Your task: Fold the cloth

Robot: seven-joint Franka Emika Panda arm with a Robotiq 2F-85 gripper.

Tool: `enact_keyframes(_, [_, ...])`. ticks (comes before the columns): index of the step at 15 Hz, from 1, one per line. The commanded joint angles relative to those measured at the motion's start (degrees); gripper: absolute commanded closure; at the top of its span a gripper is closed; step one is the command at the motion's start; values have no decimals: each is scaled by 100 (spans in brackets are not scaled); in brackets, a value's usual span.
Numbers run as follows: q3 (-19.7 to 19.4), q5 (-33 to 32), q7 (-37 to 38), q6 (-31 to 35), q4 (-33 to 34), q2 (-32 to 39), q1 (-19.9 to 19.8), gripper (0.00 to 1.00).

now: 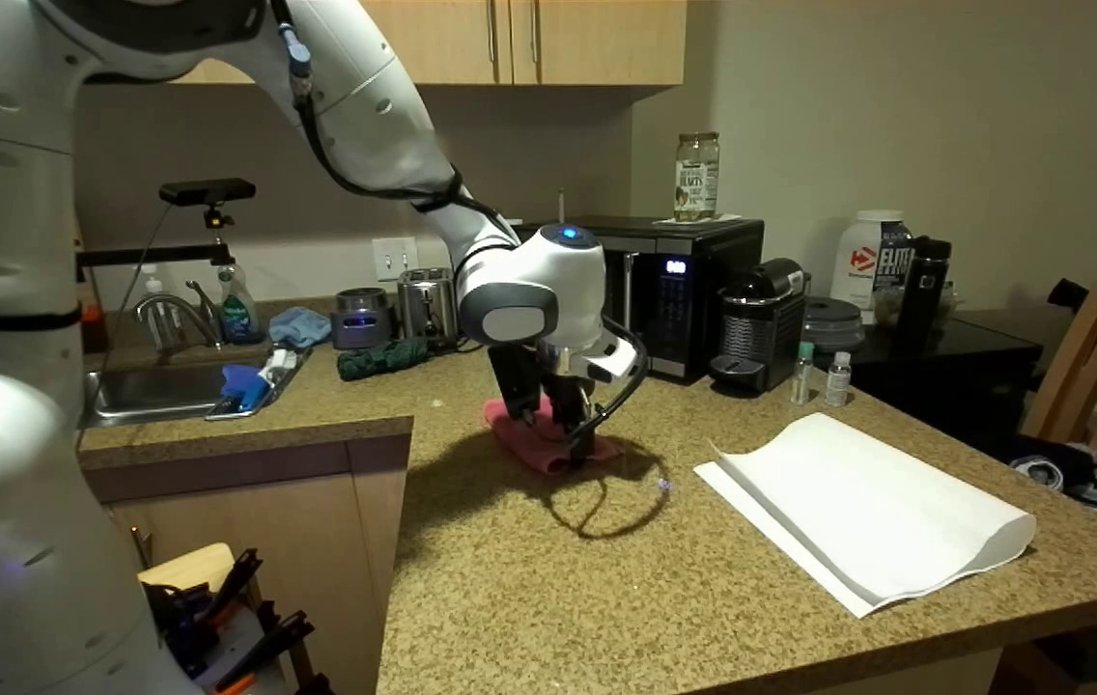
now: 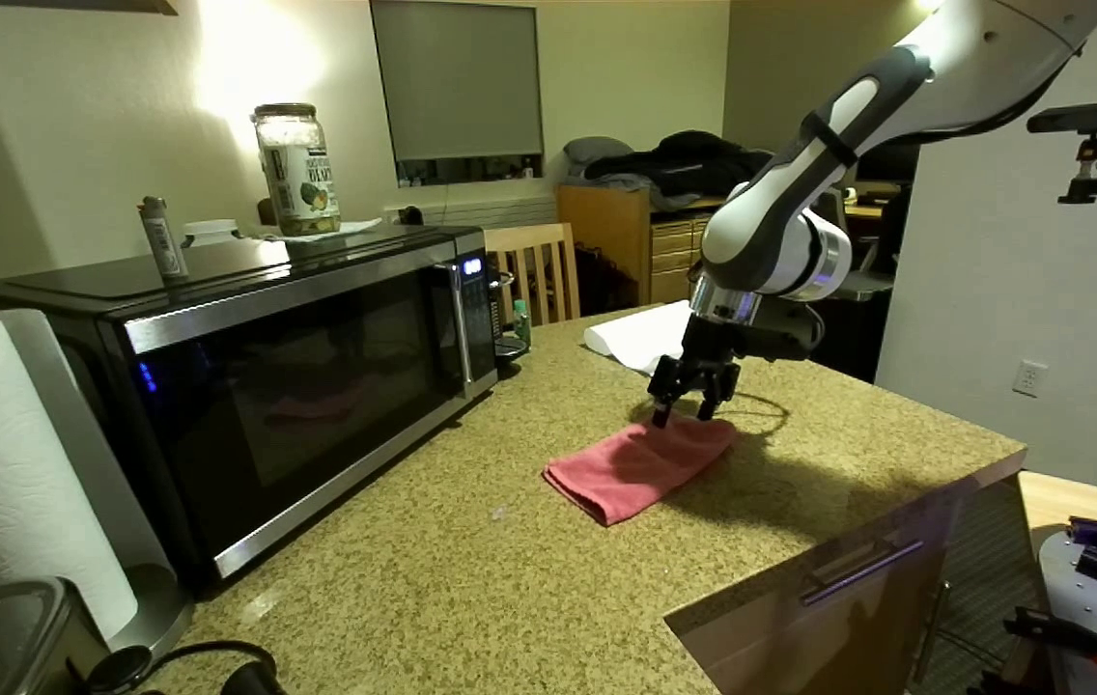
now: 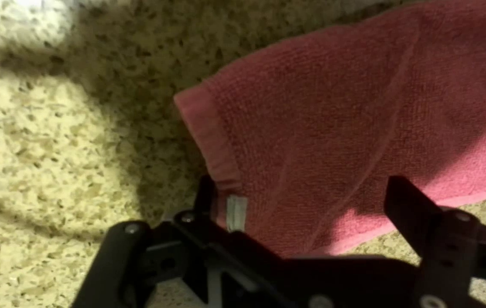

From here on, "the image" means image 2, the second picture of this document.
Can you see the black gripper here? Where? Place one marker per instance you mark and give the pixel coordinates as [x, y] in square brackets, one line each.
[712, 347]

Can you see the pink cloth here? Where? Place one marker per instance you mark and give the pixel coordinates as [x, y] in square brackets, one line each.
[631, 470]

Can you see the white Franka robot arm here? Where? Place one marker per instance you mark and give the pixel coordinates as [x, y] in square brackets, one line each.
[780, 219]

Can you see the white folded paper sheet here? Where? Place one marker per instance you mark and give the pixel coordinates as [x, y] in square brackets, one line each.
[640, 339]

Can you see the wooden dresser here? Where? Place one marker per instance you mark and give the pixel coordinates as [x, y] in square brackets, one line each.
[611, 237]

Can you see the small clear plastic bottle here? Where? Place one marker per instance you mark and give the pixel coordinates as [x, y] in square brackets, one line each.
[517, 321]

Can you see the wooden slat chair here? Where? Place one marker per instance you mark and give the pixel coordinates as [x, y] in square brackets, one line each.
[535, 272]

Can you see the grey bag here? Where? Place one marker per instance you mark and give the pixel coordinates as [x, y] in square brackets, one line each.
[592, 157]

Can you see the brown counter cabinet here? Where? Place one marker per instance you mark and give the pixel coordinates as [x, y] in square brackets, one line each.
[832, 619]

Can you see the black steel microwave oven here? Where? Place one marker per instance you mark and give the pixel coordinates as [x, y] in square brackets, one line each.
[291, 388]

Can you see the glass jar with lid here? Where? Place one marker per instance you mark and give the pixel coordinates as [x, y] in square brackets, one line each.
[299, 175]

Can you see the small white object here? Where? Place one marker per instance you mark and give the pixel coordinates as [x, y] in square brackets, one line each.
[210, 233]

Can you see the small grey shaker bottle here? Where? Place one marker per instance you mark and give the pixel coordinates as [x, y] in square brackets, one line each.
[162, 237]

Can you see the white paper towel roll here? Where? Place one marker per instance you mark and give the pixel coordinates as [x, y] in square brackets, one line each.
[10, 477]

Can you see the white wall outlet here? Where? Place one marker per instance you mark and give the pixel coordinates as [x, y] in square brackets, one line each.
[1030, 379]

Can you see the grey wall screen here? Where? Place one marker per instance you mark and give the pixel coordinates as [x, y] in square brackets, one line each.
[457, 79]

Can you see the black camera on mount arm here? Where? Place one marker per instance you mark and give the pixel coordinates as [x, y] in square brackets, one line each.
[1096, 116]

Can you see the dark picture frame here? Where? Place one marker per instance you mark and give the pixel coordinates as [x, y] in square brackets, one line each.
[58, 7]

